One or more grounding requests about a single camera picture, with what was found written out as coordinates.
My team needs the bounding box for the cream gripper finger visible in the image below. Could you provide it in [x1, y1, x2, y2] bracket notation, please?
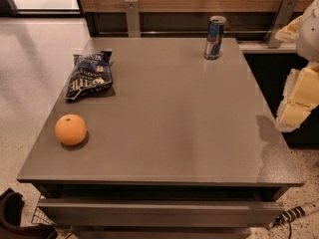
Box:
[275, 62, 319, 132]
[275, 16, 302, 43]

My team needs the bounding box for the blue silver redbull can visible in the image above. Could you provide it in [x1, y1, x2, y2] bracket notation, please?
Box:
[204, 16, 226, 60]

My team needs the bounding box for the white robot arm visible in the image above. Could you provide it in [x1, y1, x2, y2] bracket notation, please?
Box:
[275, 0, 319, 132]

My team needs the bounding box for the blue chip bag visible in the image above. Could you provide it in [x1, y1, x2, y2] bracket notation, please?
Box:
[65, 50, 113, 101]

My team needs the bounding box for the grey drawer cabinet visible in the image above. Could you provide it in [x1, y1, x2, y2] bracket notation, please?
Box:
[18, 38, 303, 239]

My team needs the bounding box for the orange fruit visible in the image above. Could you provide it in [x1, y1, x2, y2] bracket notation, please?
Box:
[55, 115, 87, 145]

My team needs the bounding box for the dark brown curved object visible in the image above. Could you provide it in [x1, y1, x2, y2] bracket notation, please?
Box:
[0, 188, 58, 239]

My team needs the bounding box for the right metal bracket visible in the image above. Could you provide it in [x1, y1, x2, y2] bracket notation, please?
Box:
[264, 0, 299, 49]

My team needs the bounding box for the metal bracket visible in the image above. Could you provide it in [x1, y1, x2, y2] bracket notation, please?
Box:
[264, 0, 299, 49]
[125, 0, 141, 38]

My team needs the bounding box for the striped white cable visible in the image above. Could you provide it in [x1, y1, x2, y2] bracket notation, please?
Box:
[266, 201, 319, 230]

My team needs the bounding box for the left metal bracket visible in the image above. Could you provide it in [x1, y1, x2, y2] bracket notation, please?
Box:
[125, 0, 141, 38]

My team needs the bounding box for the wire basket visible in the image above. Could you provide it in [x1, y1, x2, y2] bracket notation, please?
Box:
[31, 207, 52, 225]

